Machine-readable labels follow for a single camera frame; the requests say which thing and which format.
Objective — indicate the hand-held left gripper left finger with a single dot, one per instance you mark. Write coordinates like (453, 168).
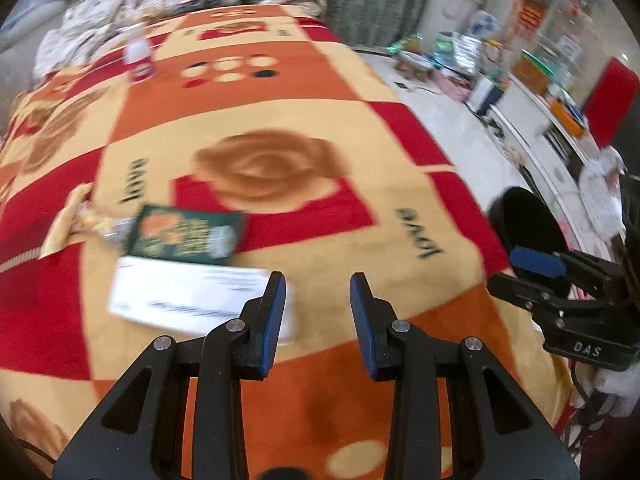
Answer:
(272, 330)

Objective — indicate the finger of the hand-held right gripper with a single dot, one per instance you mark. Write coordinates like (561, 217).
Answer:
(537, 262)
(520, 292)

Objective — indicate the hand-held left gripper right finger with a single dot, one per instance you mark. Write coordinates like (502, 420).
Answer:
(362, 325)

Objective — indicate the black round bin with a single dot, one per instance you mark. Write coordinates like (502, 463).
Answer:
(525, 220)

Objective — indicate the long white medicine box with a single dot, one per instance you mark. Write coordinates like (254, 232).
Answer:
(175, 290)

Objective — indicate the person's right forearm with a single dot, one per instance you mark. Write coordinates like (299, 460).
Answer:
(615, 450)

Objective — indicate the person's right hand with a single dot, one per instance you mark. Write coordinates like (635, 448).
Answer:
(617, 390)

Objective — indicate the white round paper fan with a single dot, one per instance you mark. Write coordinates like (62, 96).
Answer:
(597, 195)

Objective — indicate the red patterned plastic bag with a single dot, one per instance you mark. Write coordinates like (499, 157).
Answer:
(574, 437)

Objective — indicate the green printed box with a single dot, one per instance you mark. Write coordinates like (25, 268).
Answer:
(185, 235)

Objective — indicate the white low counter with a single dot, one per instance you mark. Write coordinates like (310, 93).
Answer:
(530, 125)

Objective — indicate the red panel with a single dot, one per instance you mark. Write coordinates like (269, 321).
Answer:
(612, 100)

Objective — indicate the red orange printed blanket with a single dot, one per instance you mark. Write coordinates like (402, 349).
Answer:
(300, 110)

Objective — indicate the cream crumpled wrapper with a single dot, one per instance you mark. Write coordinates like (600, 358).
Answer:
(70, 220)

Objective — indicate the small wooden stool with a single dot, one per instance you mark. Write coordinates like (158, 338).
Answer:
(414, 64)

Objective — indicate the blue white vase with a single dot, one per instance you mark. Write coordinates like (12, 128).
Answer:
(485, 25)

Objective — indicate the white bottle with pink label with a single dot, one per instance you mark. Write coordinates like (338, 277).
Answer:
(140, 60)

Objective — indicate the white floral quilt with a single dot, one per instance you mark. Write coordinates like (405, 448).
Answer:
(85, 30)

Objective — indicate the grey tufted headboard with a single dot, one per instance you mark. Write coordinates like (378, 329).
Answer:
(25, 25)

